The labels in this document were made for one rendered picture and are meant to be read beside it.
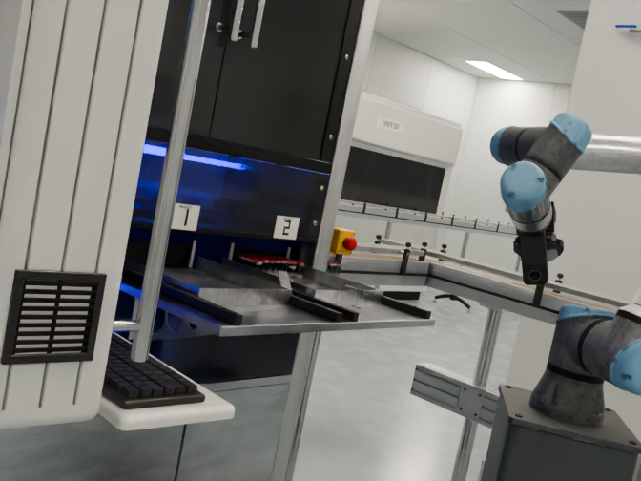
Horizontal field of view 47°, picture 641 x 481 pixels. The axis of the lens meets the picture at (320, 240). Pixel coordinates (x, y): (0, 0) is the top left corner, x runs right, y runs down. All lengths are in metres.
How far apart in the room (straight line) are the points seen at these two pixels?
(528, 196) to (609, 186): 1.86
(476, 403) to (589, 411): 1.13
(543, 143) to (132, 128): 0.70
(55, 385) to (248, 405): 1.10
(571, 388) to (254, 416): 0.90
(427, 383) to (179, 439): 1.15
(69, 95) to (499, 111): 10.22
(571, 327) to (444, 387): 1.24
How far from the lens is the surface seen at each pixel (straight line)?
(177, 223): 1.72
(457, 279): 2.67
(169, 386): 1.14
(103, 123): 0.95
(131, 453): 1.86
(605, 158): 1.53
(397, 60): 9.68
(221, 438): 2.03
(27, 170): 0.92
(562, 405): 1.58
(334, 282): 2.00
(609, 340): 1.49
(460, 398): 2.72
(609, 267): 3.09
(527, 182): 1.27
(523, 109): 10.82
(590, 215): 3.13
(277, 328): 1.43
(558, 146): 1.32
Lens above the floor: 1.19
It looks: 5 degrees down
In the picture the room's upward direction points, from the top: 11 degrees clockwise
